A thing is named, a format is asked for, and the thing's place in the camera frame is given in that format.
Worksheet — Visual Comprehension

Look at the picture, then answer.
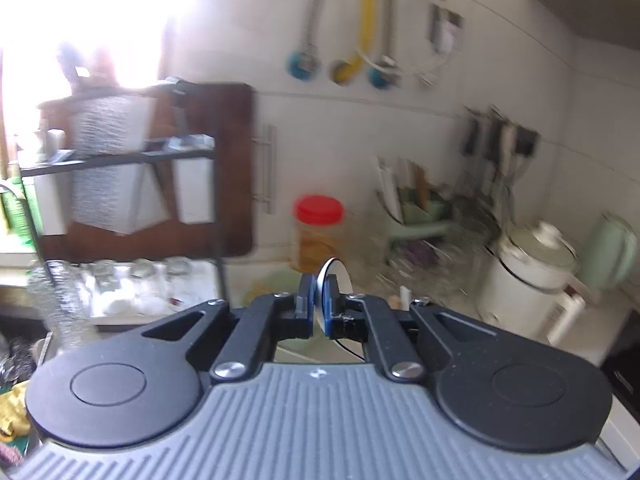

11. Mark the purple cup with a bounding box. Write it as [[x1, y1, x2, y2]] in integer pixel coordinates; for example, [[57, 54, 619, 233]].
[[405, 240, 436, 266]]

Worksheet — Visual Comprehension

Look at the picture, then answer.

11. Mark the green chopstick holder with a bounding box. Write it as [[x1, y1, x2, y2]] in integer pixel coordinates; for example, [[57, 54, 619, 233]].
[[385, 195, 453, 246]]

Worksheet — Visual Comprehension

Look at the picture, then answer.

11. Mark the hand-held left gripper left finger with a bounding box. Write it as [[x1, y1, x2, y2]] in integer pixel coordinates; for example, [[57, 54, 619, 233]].
[[142, 274, 318, 385]]

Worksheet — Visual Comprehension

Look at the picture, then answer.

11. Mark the yellow hose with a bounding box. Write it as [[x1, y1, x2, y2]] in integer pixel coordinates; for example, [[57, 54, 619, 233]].
[[330, 0, 378, 86]]

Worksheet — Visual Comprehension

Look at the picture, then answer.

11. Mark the green kettle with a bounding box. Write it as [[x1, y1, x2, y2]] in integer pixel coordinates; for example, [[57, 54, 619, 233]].
[[577, 212, 638, 301]]

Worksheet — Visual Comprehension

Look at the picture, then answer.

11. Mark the white tray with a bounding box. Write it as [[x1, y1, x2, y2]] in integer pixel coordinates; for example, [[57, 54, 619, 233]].
[[87, 280, 226, 326]]

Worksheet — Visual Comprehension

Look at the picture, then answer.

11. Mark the metal hose blue flange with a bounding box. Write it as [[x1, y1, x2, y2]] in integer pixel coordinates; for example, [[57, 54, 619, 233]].
[[285, 0, 333, 81], [367, 0, 451, 88]]

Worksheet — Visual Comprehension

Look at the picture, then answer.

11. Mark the pink cloth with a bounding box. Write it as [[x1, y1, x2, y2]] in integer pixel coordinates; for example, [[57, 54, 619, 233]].
[[0, 440, 23, 478]]

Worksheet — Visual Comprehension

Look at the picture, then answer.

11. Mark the green chopstick holder caddy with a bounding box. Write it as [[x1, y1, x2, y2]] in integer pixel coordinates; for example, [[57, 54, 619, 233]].
[[375, 155, 436, 221]]

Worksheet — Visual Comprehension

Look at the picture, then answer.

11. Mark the white electric pot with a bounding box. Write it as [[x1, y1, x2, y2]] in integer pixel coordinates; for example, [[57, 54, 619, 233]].
[[472, 220, 586, 341]]

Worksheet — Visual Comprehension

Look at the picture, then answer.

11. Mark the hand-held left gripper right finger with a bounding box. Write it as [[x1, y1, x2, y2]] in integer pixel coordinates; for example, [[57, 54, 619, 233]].
[[322, 280, 506, 385]]

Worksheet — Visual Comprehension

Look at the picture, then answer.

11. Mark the hammered steel cleaver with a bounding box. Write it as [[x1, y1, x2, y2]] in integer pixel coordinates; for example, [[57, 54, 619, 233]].
[[67, 97, 156, 236]]

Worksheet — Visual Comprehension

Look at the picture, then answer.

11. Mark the white plug cable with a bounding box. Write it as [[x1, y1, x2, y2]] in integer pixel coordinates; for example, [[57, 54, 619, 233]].
[[380, 2, 463, 86]]

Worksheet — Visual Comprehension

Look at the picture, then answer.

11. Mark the black cooktop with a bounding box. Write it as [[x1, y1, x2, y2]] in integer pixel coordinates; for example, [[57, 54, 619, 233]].
[[600, 332, 640, 406]]

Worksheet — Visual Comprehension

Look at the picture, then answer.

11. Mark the brown cutting board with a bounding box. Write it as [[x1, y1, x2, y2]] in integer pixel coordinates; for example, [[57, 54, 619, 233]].
[[37, 82, 278, 263]]

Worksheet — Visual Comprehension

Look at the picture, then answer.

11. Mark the yellow cloth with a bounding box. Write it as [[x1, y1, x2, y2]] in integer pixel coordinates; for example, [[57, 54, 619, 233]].
[[0, 380, 33, 438]]

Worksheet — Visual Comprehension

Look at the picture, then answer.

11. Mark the red lid plastic jar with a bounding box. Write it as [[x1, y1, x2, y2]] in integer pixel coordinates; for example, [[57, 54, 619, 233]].
[[291, 195, 346, 273]]

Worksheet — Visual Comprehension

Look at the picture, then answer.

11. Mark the green bottle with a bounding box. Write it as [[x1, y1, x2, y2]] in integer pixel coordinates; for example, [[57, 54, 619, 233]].
[[0, 180, 41, 238]]

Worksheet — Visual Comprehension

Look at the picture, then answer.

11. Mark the white ceramic spoon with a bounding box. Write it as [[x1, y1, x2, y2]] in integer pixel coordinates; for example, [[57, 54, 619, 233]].
[[315, 257, 354, 311]]

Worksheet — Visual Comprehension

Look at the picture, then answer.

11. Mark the window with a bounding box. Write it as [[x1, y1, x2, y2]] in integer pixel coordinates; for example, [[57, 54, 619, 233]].
[[0, 0, 201, 181]]

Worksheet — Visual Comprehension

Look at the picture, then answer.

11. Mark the white blade knife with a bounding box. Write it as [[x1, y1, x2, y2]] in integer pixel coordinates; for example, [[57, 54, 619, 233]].
[[172, 135, 216, 226]]

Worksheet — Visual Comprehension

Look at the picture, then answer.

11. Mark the white utensil holder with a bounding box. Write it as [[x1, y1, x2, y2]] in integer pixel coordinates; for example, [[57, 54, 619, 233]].
[[30, 130, 71, 236]]

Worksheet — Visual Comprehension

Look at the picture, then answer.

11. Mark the clear drinking glass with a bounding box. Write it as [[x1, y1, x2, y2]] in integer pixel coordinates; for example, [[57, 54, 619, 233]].
[[85, 260, 121, 306], [160, 256, 196, 301], [122, 259, 161, 306]]

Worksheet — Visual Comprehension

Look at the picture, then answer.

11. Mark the row of hanging kitchen utensils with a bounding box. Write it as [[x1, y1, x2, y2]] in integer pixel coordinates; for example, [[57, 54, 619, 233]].
[[462, 107, 531, 196]]

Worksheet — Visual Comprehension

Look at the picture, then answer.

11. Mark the patterned glass mug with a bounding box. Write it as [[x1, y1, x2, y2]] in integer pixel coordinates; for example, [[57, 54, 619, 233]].
[[27, 260, 93, 351]]

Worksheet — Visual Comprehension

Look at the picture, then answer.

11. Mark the wire glass rack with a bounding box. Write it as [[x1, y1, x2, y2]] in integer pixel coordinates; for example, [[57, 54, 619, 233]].
[[370, 240, 481, 306]]

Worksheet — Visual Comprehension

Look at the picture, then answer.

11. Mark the black metal rack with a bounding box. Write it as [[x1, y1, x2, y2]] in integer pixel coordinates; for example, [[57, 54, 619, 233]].
[[20, 135, 231, 306]]

